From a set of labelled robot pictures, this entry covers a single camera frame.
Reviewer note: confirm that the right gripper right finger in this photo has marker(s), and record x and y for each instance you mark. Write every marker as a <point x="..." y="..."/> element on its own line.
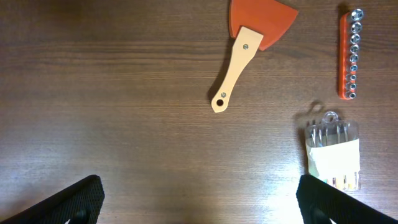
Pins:
<point x="322" y="203"/>

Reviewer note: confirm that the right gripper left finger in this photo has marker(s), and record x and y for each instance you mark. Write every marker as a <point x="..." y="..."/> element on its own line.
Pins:
<point x="78" y="203"/>

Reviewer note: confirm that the screwdriver set clear case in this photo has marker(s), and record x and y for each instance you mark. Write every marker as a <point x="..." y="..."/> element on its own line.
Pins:
<point x="332" y="147"/>

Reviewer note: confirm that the orange socket bit rail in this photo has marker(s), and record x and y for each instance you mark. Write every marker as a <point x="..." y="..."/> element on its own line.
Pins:
<point x="350" y="27"/>

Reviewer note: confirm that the orange scraper wooden handle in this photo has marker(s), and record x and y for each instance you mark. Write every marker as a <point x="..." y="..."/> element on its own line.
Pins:
<point x="254" y="25"/>

